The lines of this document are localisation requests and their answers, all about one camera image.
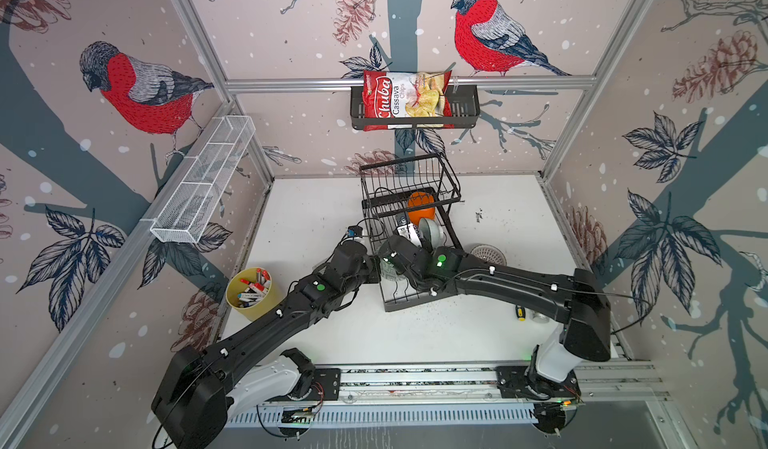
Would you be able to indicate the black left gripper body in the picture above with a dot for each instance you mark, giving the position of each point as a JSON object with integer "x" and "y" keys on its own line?
{"x": 368, "y": 272}

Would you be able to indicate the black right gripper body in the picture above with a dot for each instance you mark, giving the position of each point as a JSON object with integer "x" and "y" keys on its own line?
{"x": 423, "y": 251}

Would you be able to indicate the light green ceramic bowl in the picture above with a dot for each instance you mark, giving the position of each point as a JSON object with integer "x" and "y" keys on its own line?
{"x": 431, "y": 233}

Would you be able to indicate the orange plastic bowl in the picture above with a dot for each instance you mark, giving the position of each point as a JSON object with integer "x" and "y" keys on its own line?
{"x": 420, "y": 206}

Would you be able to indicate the white line patterned bowl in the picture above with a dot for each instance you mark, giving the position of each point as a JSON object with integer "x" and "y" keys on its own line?
{"x": 489, "y": 253}

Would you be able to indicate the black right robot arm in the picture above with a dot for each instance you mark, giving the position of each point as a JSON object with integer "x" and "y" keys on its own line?
{"x": 581, "y": 310}

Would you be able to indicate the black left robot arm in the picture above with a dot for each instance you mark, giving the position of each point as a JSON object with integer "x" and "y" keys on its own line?
{"x": 202, "y": 390}

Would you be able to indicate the yellow cup with markers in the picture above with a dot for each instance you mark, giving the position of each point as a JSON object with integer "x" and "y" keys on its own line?
{"x": 253, "y": 292}

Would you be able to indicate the yellow black screwdriver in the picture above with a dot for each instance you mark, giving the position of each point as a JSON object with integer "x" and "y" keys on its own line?
{"x": 521, "y": 312}

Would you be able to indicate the glass spice jar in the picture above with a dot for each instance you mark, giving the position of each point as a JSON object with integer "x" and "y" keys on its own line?
{"x": 539, "y": 318}

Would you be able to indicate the red cassava chips bag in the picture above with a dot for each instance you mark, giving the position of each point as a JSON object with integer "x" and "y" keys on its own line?
{"x": 405, "y": 95}

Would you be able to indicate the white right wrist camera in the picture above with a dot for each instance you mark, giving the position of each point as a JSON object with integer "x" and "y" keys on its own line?
{"x": 410, "y": 232}

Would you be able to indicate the black wire dish rack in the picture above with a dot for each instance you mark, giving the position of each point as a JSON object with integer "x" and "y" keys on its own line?
{"x": 386, "y": 187}

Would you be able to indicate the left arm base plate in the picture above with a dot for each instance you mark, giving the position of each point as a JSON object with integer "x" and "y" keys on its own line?
{"x": 324, "y": 385}

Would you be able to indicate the black wall basket shelf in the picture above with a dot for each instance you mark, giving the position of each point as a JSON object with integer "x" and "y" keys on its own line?
{"x": 458, "y": 107}

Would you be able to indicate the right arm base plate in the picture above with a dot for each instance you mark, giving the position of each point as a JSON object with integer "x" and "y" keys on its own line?
{"x": 519, "y": 382}

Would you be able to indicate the white wire mesh shelf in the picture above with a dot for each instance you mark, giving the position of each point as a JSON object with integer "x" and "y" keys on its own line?
{"x": 191, "y": 206}

